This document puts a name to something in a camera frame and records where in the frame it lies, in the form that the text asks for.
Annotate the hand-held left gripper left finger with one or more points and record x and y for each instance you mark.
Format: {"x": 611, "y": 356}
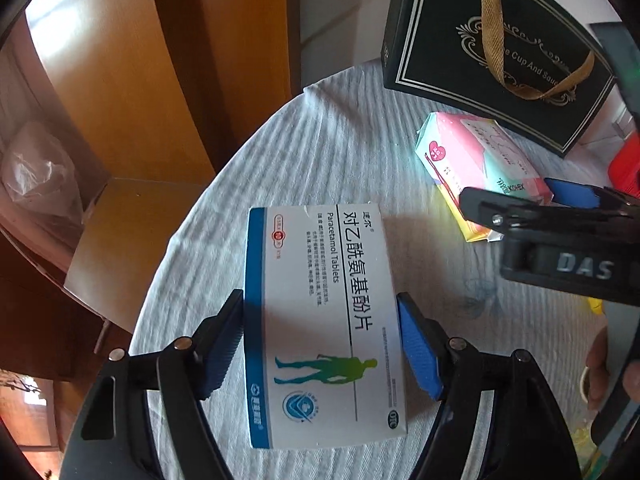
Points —
{"x": 222, "y": 355}

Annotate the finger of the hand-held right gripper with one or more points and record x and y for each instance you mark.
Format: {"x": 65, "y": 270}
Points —
{"x": 492, "y": 210}
{"x": 572, "y": 192}

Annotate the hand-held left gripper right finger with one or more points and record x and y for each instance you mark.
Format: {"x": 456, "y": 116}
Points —
{"x": 420, "y": 355}

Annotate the pastel sanitary pad pack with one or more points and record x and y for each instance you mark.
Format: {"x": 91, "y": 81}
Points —
{"x": 480, "y": 160}

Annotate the white medicine box blue stripe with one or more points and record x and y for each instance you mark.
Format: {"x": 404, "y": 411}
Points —
{"x": 320, "y": 320}

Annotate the person's right hand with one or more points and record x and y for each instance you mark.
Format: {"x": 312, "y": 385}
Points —
{"x": 600, "y": 375}

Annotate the red bear-embossed suitcase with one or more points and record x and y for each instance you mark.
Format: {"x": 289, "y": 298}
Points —
{"x": 627, "y": 165}

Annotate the clear plastic bag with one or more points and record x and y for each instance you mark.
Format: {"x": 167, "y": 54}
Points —
{"x": 40, "y": 175}

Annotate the wooden panel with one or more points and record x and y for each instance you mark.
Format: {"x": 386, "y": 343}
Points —
{"x": 150, "y": 60}

